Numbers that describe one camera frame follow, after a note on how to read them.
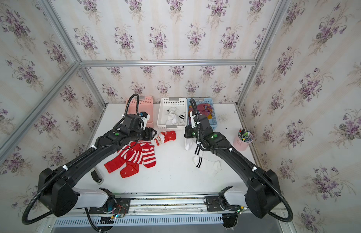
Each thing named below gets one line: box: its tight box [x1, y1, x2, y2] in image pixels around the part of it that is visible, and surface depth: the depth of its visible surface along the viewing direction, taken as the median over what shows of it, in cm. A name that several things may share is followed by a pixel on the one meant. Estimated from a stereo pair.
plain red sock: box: [103, 154, 128, 174], surface depth 89 cm
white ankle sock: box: [165, 106, 186, 126], surface depth 109 cm
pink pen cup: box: [232, 126, 254, 152], surface depth 90 cm
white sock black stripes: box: [184, 138, 222, 177], surface depth 90 cm
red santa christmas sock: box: [154, 130, 177, 147], surface depth 100 cm
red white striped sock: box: [117, 140, 157, 168], surface depth 91 cm
